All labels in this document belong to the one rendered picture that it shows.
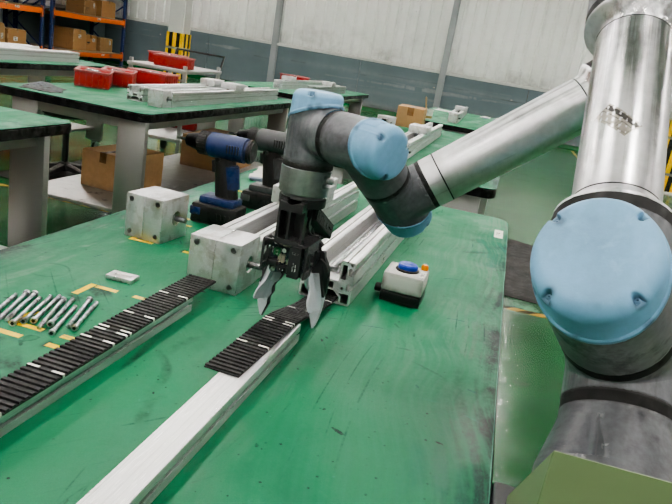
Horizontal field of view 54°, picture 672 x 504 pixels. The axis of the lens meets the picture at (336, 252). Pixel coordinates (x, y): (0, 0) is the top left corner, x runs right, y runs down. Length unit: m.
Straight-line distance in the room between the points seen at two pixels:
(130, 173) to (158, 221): 2.25
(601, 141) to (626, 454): 0.30
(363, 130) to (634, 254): 0.40
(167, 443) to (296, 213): 0.40
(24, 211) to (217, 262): 1.90
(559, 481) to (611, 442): 0.09
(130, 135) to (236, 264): 2.51
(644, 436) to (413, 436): 0.30
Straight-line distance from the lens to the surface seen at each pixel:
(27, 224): 3.04
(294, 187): 0.96
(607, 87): 0.78
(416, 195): 0.96
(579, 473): 0.61
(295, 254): 0.96
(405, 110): 5.09
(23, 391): 0.82
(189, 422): 0.78
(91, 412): 0.85
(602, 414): 0.71
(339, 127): 0.89
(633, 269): 0.61
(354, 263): 1.21
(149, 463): 0.71
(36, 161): 2.95
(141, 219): 1.46
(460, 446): 0.89
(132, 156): 3.66
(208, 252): 1.21
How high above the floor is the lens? 1.22
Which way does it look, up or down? 17 degrees down
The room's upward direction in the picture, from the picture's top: 10 degrees clockwise
